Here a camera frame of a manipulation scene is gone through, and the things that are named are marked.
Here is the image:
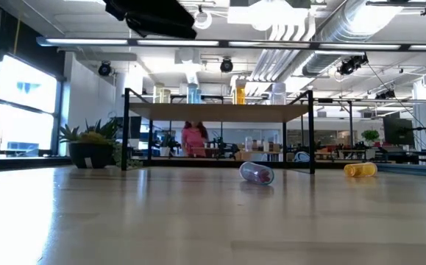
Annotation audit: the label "orange pill bottle white cap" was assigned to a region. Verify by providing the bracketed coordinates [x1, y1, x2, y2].
[343, 161, 378, 178]
[233, 81, 247, 105]

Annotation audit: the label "blue pill bottle pink pills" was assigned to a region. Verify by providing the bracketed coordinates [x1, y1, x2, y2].
[238, 160, 275, 186]

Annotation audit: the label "wooden shelf black metal legs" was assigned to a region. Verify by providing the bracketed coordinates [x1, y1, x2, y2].
[121, 87, 316, 175]

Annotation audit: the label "long ceiling light strip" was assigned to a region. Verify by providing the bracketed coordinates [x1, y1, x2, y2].
[35, 35, 426, 52]

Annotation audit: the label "black ceiling spot lamp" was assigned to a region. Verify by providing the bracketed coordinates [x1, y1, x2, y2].
[219, 57, 235, 74]
[97, 60, 113, 77]

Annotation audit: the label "black computer monitor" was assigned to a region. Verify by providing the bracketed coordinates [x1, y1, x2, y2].
[129, 116, 143, 140]
[383, 116, 416, 146]

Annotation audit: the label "person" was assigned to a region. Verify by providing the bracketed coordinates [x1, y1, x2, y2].
[181, 120, 210, 158]

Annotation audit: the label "white ceiling pipe bundle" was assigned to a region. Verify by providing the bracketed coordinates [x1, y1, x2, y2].
[251, 13, 319, 84]

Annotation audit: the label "green succulent in dark pot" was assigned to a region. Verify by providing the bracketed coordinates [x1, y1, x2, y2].
[58, 117, 125, 170]

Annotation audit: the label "large bright window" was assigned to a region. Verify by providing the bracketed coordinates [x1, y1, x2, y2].
[0, 54, 63, 158]

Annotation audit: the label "white round object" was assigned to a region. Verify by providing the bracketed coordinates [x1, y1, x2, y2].
[293, 150, 311, 163]

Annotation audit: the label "small black ceiling fixture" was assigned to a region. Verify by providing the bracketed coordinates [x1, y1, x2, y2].
[374, 88, 397, 100]

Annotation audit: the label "background green potted plant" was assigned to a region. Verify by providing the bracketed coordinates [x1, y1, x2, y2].
[361, 129, 381, 160]

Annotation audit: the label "white cable coil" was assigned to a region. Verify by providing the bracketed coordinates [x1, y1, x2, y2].
[193, 9, 213, 30]

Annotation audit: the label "yellow hanging strap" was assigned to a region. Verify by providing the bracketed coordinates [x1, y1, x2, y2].
[13, 14, 22, 56]

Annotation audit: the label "silver ventilation duct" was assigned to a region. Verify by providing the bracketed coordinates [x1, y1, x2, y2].
[300, 0, 407, 77]

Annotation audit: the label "black aluminium table frame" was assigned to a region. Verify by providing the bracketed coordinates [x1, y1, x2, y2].
[0, 156, 426, 180]

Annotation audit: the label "black ceiling camera cluster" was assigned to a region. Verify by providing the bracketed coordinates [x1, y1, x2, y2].
[336, 53, 370, 77]

